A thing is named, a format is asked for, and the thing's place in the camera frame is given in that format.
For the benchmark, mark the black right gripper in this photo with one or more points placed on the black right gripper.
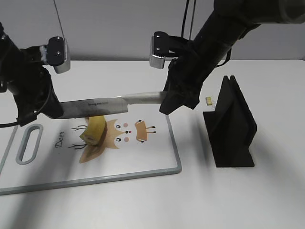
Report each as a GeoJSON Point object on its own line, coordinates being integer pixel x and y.
{"type": "Point", "coordinates": [181, 87]}

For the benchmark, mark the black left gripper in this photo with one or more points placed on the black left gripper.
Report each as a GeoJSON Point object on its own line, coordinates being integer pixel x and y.
{"type": "Point", "coordinates": [33, 93]}

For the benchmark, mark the white handled kitchen knife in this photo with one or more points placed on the white handled kitchen knife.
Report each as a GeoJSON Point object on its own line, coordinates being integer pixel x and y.
{"type": "Point", "coordinates": [108, 106]}

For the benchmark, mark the yellow banana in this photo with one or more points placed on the yellow banana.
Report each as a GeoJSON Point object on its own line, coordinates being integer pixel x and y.
{"type": "Point", "coordinates": [94, 130]}

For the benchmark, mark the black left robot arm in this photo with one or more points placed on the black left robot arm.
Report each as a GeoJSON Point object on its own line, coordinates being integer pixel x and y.
{"type": "Point", "coordinates": [10, 54]}

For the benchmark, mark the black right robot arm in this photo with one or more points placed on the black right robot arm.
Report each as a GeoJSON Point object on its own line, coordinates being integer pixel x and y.
{"type": "Point", "coordinates": [230, 21]}

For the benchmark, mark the small banana piece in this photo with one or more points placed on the small banana piece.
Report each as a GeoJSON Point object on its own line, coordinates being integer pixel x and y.
{"type": "Point", "coordinates": [209, 101]}

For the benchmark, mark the white deer cutting board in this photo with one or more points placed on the white deer cutting board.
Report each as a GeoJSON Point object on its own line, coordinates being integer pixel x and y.
{"type": "Point", "coordinates": [50, 154]}

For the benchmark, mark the black knife stand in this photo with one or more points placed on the black knife stand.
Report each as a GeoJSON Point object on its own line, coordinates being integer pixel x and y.
{"type": "Point", "coordinates": [231, 127]}

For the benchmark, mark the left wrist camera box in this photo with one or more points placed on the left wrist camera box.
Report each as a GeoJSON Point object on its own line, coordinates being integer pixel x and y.
{"type": "Point", "coordinates": [56, 54]}

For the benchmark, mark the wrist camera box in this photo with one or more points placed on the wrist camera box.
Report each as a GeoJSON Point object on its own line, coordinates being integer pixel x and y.
{"type": "Point", "coordinates": [165, 46]}
{"type": "Point", "coordinates": [56, 54]}

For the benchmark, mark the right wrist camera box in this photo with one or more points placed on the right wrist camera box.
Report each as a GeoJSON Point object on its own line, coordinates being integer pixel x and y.
{"type": "Point", "coordinates": [165, 46]}

